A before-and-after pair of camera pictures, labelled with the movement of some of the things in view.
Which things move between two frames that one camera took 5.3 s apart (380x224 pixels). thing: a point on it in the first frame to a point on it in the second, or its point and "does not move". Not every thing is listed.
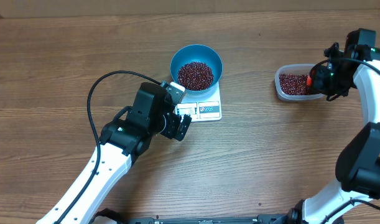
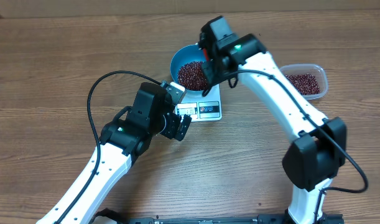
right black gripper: x=317 y=86 to x=214 y=76
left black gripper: x=170 y=130 does not move
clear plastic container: x=290 y=82 does not move
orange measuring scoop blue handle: x=308 y=81 to x=206 y=53
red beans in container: x=293 y=84 does not move
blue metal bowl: x=197 y=67 does not move
